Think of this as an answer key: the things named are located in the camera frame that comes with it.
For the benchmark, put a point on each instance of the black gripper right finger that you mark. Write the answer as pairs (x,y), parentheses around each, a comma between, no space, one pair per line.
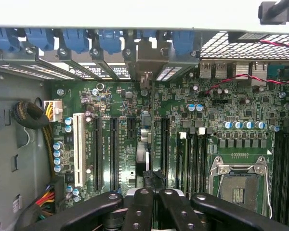
(180,214)

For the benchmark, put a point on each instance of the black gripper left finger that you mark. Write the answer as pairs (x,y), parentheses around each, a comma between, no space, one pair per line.
(139,211)

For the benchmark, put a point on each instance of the green motherboard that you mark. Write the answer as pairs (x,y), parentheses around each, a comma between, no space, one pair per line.
(125,154)

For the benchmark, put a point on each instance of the CPU socket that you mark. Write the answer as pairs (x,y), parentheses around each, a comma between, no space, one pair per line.
(240,190)

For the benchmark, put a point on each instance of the short black expansion slot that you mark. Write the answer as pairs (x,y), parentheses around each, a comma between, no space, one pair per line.
(131,127)

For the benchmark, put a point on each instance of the white expansion slot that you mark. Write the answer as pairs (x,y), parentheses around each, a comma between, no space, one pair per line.
(79,149)

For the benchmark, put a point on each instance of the silver video port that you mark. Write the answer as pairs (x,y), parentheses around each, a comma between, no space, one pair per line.
(220,70)
(206,70)

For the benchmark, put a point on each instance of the silver USB port stack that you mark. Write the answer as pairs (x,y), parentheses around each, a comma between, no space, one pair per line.
(258,73)
(242,71)

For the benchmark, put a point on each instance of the blue slot clip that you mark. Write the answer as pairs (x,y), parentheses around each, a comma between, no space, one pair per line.
(75,41)
(110,41)
(2,38)
(39,38)
(183,43)

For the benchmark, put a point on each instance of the black open PC case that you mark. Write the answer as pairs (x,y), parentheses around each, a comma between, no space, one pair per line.
(135,14)

